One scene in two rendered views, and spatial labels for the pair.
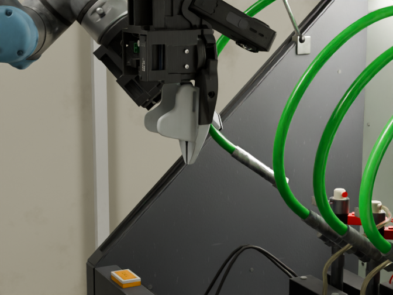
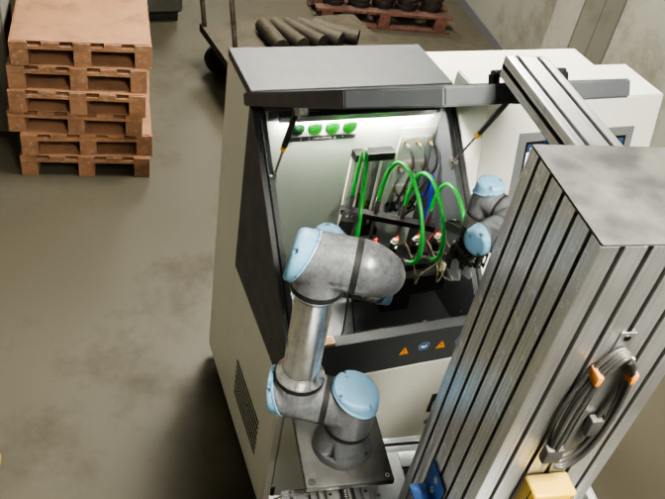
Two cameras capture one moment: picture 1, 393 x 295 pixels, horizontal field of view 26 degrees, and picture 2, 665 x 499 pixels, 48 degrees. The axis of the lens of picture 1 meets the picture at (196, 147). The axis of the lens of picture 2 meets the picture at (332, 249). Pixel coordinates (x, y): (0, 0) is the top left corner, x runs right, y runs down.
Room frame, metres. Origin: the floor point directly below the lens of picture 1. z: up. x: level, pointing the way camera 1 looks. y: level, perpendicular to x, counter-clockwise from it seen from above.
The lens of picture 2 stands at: (1.31, 1.67, 2.62)
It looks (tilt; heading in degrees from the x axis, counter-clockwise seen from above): 40 degrees down; 270
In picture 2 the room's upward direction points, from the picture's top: 11 degrees clockwise
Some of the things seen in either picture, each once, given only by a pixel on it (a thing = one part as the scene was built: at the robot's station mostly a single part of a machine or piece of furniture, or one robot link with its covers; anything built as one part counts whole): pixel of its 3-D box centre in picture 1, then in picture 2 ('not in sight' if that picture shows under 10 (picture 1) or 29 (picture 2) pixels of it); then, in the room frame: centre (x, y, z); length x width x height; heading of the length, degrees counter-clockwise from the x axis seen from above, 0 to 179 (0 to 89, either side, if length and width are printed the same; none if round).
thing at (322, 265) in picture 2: not in sight; (309, 332); (1.32, 0.52, 1.41); 0.15 x 0.12 x 0.55; 179
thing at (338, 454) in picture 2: not in sight; (344, 433); (1.18, 0.53, 1.09); 0.15 x 0.15 x 0.10
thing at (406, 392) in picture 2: not in sight; (363, 432); (1.06, 0.02, 0.44); 0.65 x 0.02 x 0.68; 27
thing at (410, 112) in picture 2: not in sight; (359, 114); (1.29, -0.44, 1.43); 0.54 x 0.03 x 0.02; 27
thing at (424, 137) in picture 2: not in sight; (412, 167); (1.08, -0.55, 1.20); 0.13 x 0.03 x 0.31; 27
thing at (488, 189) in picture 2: not in sight; (486, 198); (0.93, 0.02, 1.52); 0.09 x 0.08 x 0.11; 140
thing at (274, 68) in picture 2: not in sight; (391, 229); (1.07, -0.77, 0.75); 1.40 x 0.28 x 1.50; 27
